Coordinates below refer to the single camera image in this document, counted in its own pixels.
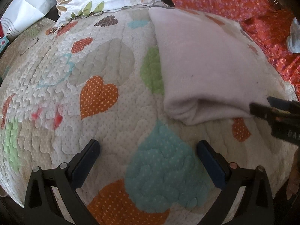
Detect white paper bag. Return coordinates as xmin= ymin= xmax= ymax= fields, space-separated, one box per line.
xmin=0 ymin=0 xmax=57 ymax=41

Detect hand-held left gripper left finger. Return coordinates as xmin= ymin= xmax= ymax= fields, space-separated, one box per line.
xmin=23 ymin=139 xmax=101 ymax=225

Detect grey sock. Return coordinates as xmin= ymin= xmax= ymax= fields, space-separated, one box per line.
xmin=286 ymin=17 xmax=300 ymax=53

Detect heart-print quilted blanket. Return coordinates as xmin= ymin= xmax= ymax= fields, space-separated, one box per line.
xmin=0 ymin=7 xmax=300 ymax=225

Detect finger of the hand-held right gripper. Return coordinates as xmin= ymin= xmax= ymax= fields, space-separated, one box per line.
xmin=267 ymin=96 xmax=300 ymax=113
xmin=249 ymin=102 xmax=285 ymax=123

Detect pale pink knit garment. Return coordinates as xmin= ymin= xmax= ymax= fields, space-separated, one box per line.
xmin=149 ymin=7 xmax=288 ymax=126

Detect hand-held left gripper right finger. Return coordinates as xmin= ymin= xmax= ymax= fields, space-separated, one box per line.
xmin=196 ymin=139 xmax=275 ymax=225

